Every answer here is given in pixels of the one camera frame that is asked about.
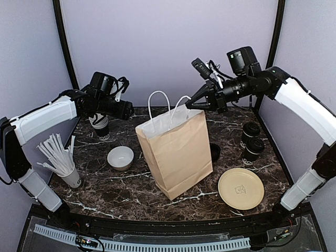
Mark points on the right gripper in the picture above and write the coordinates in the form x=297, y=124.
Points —
x=210, y=104

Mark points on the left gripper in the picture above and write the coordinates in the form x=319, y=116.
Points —
x=125, y=106

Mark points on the stack of paper cups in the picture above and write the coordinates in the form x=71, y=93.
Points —
x=100, y=124

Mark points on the brown paper bag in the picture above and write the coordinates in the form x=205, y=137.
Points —
x=176, y=149

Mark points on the stack of black lids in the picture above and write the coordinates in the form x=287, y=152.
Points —
x=215, y=151

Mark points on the black coffee cup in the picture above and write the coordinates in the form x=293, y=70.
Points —
x=246, y=136
x=249, y=157

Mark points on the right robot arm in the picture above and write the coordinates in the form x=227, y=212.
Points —
x=276, y=84

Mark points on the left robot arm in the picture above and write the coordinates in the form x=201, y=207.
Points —
x=97, y=100

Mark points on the white ceramic bowl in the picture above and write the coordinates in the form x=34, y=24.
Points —
x=120, y=158

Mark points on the cup of wrapped straws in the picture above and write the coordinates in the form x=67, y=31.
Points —
x=60, y=159

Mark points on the yellow plate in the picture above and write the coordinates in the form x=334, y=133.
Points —
x=241, y=189

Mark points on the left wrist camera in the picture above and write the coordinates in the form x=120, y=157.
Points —
x=119, y=88

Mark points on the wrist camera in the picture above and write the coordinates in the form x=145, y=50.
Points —
x=119, y=88
x=206, y=73

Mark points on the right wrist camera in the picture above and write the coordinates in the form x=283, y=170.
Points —
x=206, y=73

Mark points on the right black frame post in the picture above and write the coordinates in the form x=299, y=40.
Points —
x=276, y=33

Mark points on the black frame post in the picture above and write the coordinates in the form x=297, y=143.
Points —
x=276, y=33
x=64, y=43

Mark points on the left black frame post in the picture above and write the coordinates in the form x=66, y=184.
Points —
x=64, y=43

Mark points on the white cable duct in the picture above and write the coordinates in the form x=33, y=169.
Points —
x=140, y=243

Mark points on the black front rail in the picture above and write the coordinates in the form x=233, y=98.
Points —
x=251, y=225

